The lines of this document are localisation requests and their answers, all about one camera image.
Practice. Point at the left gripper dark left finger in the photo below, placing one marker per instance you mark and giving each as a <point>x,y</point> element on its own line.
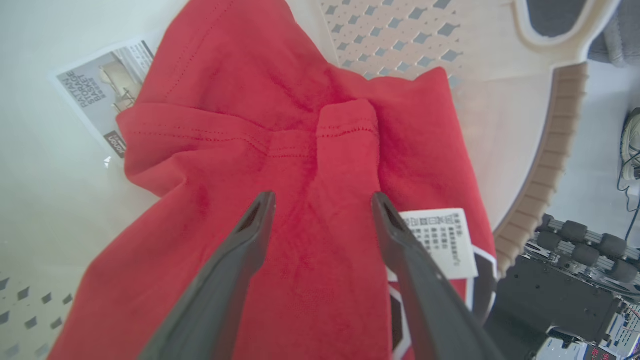
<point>225,290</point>

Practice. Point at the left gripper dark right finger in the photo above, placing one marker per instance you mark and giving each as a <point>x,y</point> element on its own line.
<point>425,300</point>

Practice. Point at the red sports jersey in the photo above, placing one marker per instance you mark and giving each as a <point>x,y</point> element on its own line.
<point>280,100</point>

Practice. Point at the black wheeled robot base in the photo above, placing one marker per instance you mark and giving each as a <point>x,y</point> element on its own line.
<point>550,295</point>

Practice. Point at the white laundry basket brown rim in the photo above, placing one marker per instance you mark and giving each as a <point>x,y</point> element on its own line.
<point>500,125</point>

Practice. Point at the printed paper basket label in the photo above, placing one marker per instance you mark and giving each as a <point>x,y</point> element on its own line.
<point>95,85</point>

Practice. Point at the white shoe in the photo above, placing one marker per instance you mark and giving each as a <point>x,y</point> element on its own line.
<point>631,145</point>

